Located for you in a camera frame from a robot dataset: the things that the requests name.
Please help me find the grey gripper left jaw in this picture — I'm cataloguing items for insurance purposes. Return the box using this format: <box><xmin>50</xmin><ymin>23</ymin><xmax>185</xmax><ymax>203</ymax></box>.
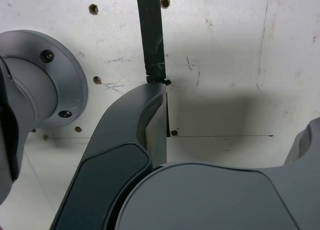
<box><xmin>49</xmin><ymin>81</ymin><xmax>168</xmax><ymax>230</ymax></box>

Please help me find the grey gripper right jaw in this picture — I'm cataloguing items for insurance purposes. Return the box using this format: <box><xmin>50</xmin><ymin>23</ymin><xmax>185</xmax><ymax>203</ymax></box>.
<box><xmin>114</xmin><ymin>116</ymin><xmax>320</xmax><ymax>230</ymax></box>

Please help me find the black tape strip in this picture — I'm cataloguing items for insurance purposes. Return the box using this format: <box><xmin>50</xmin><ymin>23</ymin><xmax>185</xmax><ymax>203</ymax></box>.
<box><xmin>136</xmin><ymin>0</ymin><xmax>172</xmax><ymax>138</ymax></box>

